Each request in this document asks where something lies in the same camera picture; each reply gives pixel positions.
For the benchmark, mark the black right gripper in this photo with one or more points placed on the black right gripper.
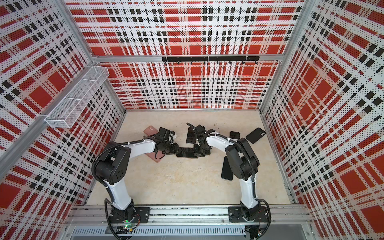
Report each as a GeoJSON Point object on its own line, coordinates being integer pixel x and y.
{"type": "Point", "coordinates": [196, 147]}

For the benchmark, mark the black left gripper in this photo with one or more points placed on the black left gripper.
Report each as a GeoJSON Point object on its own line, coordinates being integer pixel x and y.
{"type": "Point", "coordinates": [174, 150]}

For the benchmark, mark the pink phone case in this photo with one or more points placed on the pink phone case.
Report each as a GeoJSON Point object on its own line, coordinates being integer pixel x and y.
{"type": "Point", "coordinates": [156, 157]}
{"type": "Point", "coordinates": [150, 131]}

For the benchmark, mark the black phone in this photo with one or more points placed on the black phone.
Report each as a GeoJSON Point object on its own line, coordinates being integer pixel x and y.
{"type": "Point", "coordinates": [191, 137]}
{"type": "Point", "coordinates": [234, 135]}
{"type": "Point", "coordinates": [186, 153]}
{"type": "Point", "coordinates": [226, 173]}

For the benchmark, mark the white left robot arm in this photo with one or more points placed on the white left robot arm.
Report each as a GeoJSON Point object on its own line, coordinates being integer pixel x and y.
{"type": "Point", "coordinates": [110, 168]}

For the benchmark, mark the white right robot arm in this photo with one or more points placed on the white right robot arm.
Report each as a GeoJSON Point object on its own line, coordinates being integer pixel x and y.
{"type": "Point", "coordinates": [244, 165]}

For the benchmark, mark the black phone case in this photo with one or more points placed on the black phone case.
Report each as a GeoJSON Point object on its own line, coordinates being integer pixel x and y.
{"type": "Point", "coordinates": [255, 135]}

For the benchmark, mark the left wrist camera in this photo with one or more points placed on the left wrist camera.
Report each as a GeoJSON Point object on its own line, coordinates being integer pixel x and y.
{"type": "Point", "coordinates": [165, 135]}

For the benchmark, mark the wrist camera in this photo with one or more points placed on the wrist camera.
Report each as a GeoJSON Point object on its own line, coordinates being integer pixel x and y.
{"type": "Point", "coordinates": [165, 135]}
{"type": "Point", "coordinates": [198, 131]}

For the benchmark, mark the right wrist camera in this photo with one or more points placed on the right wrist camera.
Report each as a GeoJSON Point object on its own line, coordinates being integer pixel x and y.
{"type": "Point", "coordinates": [198, 131]}

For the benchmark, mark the black hook rail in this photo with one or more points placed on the black hook rail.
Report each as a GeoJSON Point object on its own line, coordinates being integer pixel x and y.
{"type": "Point", "coordinates": [211, 59]}

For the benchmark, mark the white wire mesh basket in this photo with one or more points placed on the white wire mesh basket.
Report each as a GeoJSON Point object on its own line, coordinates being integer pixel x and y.
{"type": "Point", "coordinates": [69, 109]}

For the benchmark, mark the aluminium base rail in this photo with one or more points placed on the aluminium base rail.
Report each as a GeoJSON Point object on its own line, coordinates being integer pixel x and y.
{"type": "Point", "coordinates": [219, 222]}

